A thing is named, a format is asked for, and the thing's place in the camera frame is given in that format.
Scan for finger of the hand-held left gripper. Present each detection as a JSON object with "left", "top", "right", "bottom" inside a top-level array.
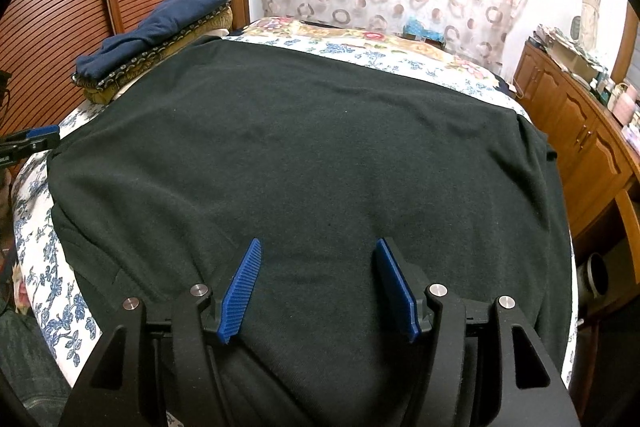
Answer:
[
  {"left": 10, "top": 138, "right": 56, "bottom": 157},
  {"left": 10, "top": 125, "right": 61, "bottom": 144}
]

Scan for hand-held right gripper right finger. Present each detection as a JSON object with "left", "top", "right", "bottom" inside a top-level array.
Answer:
[{"left": 375, "top": 238, "right": 581, "bottom": 427}]

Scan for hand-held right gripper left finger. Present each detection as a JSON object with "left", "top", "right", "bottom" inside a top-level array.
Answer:
[{"left": 59, "top": 237, "right": 264, "bottom": 427}]

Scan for black t-shirt white print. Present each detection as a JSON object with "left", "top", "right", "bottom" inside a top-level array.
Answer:
[{"left": 47, "top": 37, "right": 581, "bottom": 427}]

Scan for olive patterned folded blanket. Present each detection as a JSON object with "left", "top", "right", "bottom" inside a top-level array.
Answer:
[{"left": 72, "top": 4, "right": 236, "bottom": 104}]

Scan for white blue floral bed sheet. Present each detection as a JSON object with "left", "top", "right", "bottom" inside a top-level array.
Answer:
[{"left": 10, "top": 32, "right": 576, "bottom": 388}]

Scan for folded navy blue cloth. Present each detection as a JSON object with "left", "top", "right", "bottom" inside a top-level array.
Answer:
[{"left": 75, "top": 0, "right": 233, "bottom": 78}]

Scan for grey pipe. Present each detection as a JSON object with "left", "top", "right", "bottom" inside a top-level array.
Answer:
[{"left": 575, "top": 251, "right": 612, "bottom": 304}]

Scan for person's clothed body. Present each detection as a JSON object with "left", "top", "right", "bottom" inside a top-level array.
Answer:
[{"left": 0, "top": 297, "right": 76, "bottom": 427}]

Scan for wooden cabinet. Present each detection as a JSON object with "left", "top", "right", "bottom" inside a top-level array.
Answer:
[{"left": 512, "top": 37, "right": 640, "bottom": 240}]

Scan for blue plastic bag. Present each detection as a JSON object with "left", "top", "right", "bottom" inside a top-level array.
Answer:
[{"left": 402, "top": 17, "right": 447, "bottom": 48}]

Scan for beige flowered blanket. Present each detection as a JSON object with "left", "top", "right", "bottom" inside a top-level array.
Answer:
[{"left": 244, "top": 14, "right": 503, "bottom": 78}]

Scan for cardboard box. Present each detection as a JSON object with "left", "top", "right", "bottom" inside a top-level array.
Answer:
[{"left": 546, "top": 38, "right": 602, "bottom": 76}]

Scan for pink container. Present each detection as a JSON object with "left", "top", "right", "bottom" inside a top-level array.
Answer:
[{"left": 611, "top": 83, "right": 639, "bottom": 126}]

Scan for wooden window frame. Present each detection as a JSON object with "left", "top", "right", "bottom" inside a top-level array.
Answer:
[{"left": 611, "top": 0, "right": 640, "bottom": 80}]

